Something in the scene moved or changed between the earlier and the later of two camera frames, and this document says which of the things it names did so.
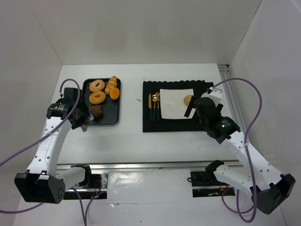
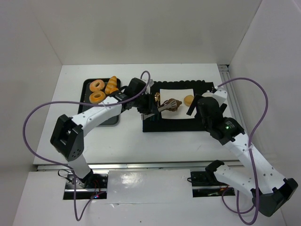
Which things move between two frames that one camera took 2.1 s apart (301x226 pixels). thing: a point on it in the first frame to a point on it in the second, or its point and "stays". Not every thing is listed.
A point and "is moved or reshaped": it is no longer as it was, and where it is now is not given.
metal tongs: x=84 y=127 is moved or reshaped
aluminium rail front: x=145 y=165 stays
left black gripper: x=83 y=115 to x=152 y=107
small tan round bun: x=186 y=99 stays
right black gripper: x=195 y=103 stays
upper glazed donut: x=93 y=88 stays
